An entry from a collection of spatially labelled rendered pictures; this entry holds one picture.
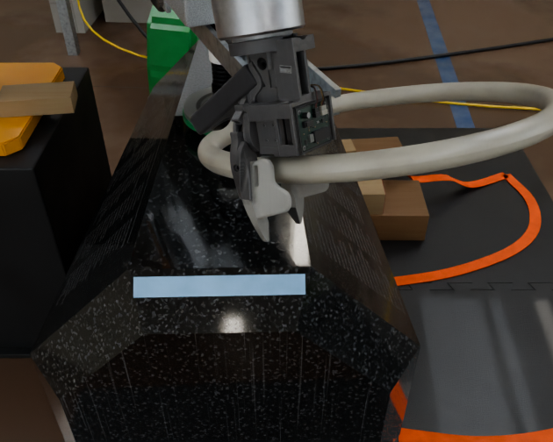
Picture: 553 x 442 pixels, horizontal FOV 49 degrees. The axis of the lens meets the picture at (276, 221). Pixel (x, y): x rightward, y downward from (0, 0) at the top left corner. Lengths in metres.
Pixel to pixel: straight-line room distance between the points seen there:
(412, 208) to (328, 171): 1.84
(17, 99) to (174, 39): 1.37
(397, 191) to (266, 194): 1.91
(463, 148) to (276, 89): 0.19
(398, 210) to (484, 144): 1.79
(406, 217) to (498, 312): 0.49
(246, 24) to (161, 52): 2.50
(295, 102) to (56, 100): 1.27
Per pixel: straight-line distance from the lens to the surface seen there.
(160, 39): 3.09
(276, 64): 0.61
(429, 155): 0.62
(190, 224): 1.24
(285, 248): 1.17
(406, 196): 2.51
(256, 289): 1.13
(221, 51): 1.26
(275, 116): 0.60
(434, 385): 2.04
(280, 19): 0.60
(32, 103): 1.82
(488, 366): 2.13
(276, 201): 0.63
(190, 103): 1.54
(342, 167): 0.62
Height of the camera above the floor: 1.63
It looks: 40 degrees down
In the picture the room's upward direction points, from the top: straight up
